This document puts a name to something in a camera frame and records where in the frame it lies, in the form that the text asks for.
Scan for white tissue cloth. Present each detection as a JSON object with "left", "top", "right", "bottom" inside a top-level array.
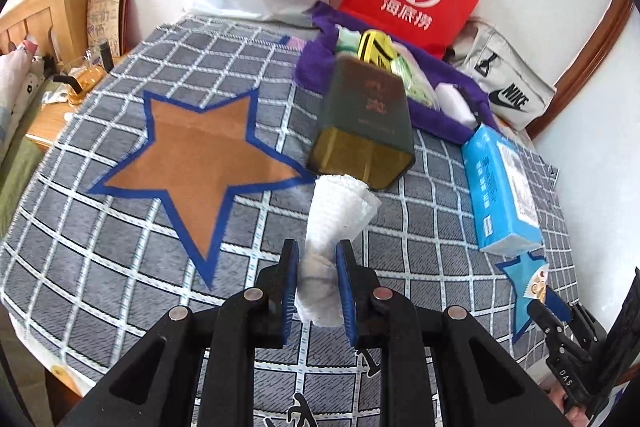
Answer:
[{"left": 296, "top": 174, "right": 381, "bottom": 329}]

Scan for orange fruit print packet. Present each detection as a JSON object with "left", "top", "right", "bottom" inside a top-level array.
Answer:
[{"left": 523, "top": 263, "right": 549, "bottom": 305}]

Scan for green wipes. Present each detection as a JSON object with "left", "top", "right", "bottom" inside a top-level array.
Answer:
[{"left": 390, "top": 50, "right": 439, "bottom": 110}]

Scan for yellow black fabric pouch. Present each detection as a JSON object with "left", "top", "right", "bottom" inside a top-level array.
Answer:
[{"left": 357, "top": 29, "right": 397, "bottom": 72}]

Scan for person's right hand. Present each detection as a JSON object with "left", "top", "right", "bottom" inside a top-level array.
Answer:
[{"left": 546, "top": 388, "right": 591, "bottom": 427}]

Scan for blue star patch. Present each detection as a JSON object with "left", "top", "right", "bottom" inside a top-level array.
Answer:
[{"left": 497, "top": 253, "right": 572, "bottom": 343}]

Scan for dark green tin box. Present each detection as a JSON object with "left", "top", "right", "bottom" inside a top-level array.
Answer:
[{"left": 307, "top": 56, "right": 414, "bottom": 191}]

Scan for orange star patch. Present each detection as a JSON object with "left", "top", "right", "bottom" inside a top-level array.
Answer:
[{"left": 89, "top": 89, "right": 314, "bottom": 285}]

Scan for blue tissue pack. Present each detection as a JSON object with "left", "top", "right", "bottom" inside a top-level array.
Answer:
[{"left": 461, "top": 124, "right": 542, "bottom": 257}]

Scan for purple towel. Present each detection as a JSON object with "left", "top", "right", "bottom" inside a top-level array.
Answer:
[{"left": 293, "top": 0, "right": 499, "bottom": 146}]

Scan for grey Nike waist bag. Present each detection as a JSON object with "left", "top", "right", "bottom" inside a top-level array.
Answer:
[{"left": 445, "top": 18, "right": 555, "bottom": 131}]

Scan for white plush pillow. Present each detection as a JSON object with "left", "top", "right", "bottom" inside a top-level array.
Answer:
[{"left": 0, "top": 39, "right": 44, "bottom": 158}]

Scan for wooden headboard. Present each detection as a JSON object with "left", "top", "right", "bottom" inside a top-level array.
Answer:
[{"left": 1, "top": 0, "right": 88, "bottom": 64}]

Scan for small picture frame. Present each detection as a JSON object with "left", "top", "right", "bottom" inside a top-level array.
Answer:
[{"left": 86, "top": 0, "right": 128, "bottom": 56}]

